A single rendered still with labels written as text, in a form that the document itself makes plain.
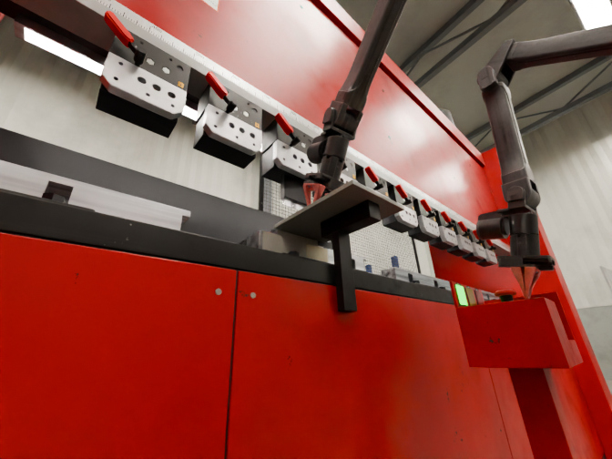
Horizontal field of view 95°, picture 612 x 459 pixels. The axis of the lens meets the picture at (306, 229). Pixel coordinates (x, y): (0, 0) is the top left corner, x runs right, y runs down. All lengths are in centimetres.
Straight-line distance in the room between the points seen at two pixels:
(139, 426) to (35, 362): 13
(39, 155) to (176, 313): 88
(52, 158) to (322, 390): 105
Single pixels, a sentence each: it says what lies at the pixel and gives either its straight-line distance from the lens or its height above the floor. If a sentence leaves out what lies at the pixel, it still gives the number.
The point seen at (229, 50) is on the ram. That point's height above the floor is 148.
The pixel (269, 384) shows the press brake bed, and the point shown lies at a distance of 49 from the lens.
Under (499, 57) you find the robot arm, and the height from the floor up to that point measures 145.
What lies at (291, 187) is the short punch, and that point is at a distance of 83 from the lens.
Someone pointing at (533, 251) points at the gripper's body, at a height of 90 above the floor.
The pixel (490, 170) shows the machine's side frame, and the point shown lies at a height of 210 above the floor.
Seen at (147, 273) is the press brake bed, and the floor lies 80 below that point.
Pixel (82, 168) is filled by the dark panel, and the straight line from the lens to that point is 121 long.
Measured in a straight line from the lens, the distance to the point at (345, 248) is 64.
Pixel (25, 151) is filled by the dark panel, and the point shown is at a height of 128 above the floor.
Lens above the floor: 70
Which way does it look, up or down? 23 degrees up
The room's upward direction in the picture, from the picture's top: 2 degrees counter-clockwise
